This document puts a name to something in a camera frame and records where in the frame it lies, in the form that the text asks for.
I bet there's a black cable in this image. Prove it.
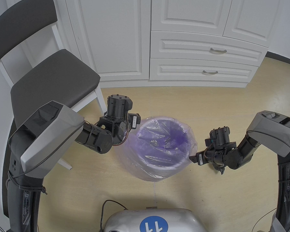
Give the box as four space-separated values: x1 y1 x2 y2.
100 200 130 232
252 208 276 232

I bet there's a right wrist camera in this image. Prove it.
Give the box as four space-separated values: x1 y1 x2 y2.
205 136 217 148

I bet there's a black plastic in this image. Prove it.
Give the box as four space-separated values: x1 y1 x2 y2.
214 164 227 176

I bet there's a white trash bin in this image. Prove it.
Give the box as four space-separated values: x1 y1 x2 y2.
129 119 194 182

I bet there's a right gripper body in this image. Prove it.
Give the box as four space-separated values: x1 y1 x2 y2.
196 150 223 166

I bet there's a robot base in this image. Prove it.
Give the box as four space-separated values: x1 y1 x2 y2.
104 206 206 232

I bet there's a white wardrobe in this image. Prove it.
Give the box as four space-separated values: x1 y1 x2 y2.
5 0 284 89

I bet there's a purple plastic bag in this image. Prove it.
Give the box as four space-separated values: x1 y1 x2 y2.
115 115 198 183

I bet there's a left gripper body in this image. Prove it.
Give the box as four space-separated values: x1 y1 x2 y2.
121 113 142 142

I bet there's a white chair with grey cushions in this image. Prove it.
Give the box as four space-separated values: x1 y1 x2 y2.
0 0 107 170

